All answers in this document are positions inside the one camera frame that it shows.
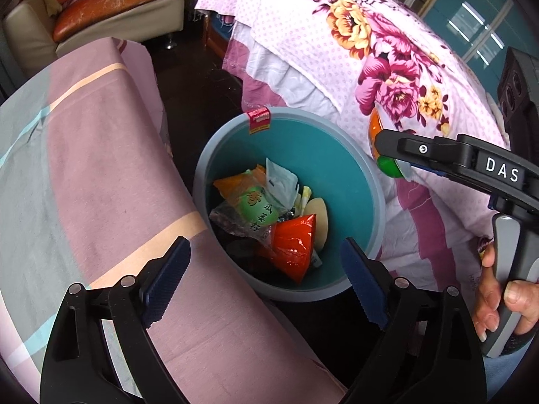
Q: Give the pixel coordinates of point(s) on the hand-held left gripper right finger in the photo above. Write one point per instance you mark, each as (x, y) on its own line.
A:
(364, 286)

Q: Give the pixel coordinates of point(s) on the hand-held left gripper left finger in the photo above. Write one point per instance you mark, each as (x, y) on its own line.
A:
(166, 280)

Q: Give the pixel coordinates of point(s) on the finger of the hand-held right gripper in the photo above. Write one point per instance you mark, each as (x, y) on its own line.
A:
(438, 153)
(463, 183)

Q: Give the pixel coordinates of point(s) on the white paper cup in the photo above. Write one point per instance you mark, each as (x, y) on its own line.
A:
(316, 223)

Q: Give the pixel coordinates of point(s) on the blue teal trash bin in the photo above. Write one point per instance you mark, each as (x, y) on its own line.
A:
(337, 155)

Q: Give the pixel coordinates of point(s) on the person's right hand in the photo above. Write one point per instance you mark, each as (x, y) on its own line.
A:
(522, 298)

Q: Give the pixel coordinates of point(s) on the red plastic packet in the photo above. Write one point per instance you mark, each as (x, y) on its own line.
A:
(292, 244)

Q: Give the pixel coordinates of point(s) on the person's blue jeans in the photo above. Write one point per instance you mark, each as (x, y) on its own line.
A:
(503, 366)

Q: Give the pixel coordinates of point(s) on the clear plastic wrapper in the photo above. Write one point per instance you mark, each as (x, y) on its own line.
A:
(282, 181)

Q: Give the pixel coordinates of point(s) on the teal glass cabinet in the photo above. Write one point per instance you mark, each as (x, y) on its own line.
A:
(471, 21)

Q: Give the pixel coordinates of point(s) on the pink floral bed sheet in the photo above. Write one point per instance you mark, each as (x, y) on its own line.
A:
(316, 50)

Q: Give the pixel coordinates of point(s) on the red bin label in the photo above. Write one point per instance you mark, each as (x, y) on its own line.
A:
(259, 120)

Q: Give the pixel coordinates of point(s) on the orange seat cushion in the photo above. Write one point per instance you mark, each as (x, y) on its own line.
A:
(122, 4)

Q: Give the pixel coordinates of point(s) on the cream leather sofa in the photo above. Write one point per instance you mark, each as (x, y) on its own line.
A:
(25, 38)

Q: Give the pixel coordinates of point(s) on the wooden bed frame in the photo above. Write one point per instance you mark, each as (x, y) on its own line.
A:
(214, 35)

